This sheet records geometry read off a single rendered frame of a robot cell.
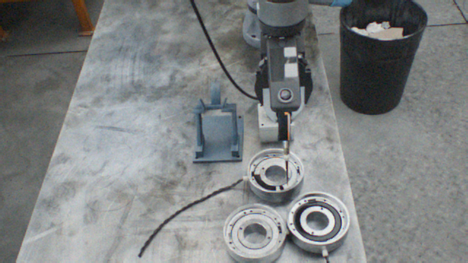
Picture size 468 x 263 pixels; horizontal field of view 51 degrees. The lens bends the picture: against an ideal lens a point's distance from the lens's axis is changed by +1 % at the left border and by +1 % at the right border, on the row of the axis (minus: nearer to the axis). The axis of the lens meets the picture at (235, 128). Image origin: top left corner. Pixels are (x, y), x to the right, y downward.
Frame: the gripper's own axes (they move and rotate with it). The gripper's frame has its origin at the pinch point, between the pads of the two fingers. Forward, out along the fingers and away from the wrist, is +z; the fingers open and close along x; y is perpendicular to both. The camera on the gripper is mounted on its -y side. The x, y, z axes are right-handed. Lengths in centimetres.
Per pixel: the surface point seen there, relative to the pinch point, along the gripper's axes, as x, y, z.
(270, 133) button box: 2.5, 6.5, 10.4
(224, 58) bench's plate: 13.6, 35.4, 13.2
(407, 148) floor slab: -52, 73, 93
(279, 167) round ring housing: 1.0, -2.2, 10.8
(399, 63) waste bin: -48, 93, 64
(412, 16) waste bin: -56, 113, 56
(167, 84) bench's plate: 26.8, 26.2, 13.1
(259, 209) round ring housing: 4.8, -12.0, 10.1
